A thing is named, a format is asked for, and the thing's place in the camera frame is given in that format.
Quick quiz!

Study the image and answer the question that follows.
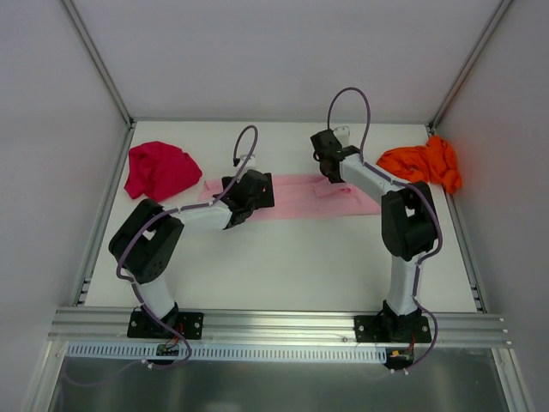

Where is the pink t shirt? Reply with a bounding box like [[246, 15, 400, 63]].
[[197, 173, 383, 221]]

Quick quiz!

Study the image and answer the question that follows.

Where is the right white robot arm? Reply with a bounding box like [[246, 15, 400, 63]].
[[311, 129, 442, 341]]

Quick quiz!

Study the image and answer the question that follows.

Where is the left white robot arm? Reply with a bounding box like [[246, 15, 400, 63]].
[[108, 169, 275, 337]]

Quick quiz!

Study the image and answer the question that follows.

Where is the magenta t shirt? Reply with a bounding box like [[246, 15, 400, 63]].
[[124, 141, 202, 203]]

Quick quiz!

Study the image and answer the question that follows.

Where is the orange t shirt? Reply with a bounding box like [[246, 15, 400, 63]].
[[377, 135, 462, 195]]

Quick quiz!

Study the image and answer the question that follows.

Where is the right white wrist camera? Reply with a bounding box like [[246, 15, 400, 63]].
[[333, 126, 350, 146]]

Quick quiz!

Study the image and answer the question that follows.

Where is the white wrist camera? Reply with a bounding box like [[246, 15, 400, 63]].
[[236, 154, 256, 168], [333, 126, 350, 146]]

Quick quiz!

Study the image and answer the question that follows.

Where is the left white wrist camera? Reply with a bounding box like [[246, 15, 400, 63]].
[[236, 154, 256, 168]]

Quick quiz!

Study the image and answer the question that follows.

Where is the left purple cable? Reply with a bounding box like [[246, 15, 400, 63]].
[[116, 124, 259, 368]]

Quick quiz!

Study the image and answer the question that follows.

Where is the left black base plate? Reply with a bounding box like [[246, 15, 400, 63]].
[[126, 307, 204, 340]]

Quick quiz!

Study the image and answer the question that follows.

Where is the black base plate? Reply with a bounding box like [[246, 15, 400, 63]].
[[126, 307, 204, 340], [353, 312, 432, 343]]

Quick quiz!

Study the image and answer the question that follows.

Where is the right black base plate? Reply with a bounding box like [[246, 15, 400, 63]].
[[353, 312, 432, 343]]

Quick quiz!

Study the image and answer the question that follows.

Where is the front aluminium rail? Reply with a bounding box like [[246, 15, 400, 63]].
[[47, 306, 513, 348]]

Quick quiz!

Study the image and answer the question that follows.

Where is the right aluminium frame post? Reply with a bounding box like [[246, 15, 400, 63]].
[[426, 0, 515, 132]]

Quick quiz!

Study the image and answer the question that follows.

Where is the aluminium frame post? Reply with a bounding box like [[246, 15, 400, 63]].
[[59, 0, 134, 129], [426, 0, 515, 132]]

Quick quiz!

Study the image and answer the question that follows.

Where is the white slotted cable duct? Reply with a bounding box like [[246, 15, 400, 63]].
[[66, 342, 387, 364]]

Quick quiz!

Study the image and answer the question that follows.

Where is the left aluminium frame post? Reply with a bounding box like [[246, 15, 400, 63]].
[[59, 0, 134, 129]]

